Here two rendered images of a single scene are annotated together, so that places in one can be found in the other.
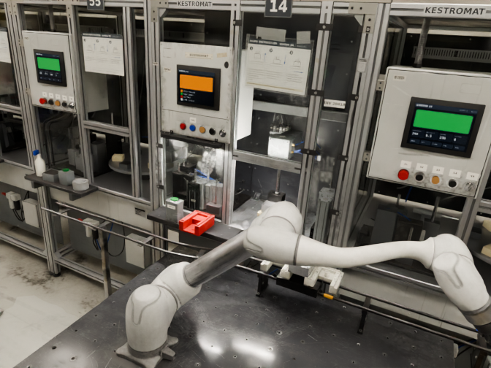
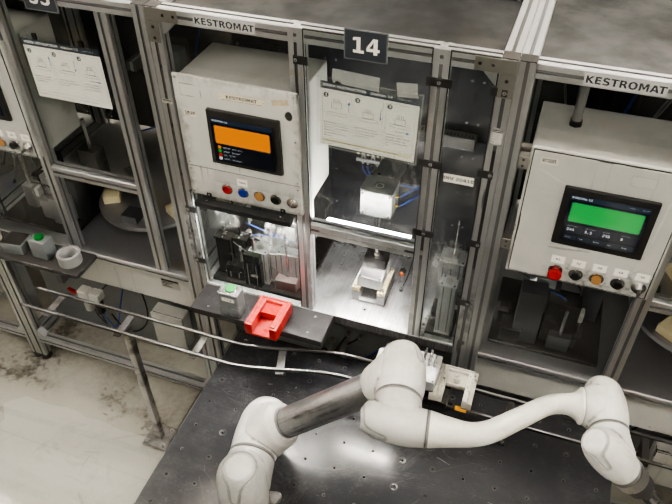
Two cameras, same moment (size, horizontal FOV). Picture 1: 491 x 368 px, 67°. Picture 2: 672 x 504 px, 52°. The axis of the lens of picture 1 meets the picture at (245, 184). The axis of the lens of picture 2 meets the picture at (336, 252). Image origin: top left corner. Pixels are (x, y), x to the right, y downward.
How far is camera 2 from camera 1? 0.96 m
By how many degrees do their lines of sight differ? 21
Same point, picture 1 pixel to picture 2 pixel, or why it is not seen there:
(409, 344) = (561, 450)
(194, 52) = (233, 94)
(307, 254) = (439, 440)
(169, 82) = (196, 130)
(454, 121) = (621, 219)
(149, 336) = not seen: outside the picture
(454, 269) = (603, 454)
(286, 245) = (414, 433)
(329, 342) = (464, 464)
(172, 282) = (264, 437)
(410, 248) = (559, 406)
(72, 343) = not seen: outside the picture
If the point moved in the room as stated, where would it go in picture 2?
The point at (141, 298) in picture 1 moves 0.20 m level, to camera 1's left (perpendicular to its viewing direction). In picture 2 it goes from (235, 476) to (168, 482)
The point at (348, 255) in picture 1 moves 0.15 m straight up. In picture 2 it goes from (486, 435) to (495, 400)
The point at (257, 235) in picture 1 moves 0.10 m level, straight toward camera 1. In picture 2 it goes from (378, 422) to (381, 455)
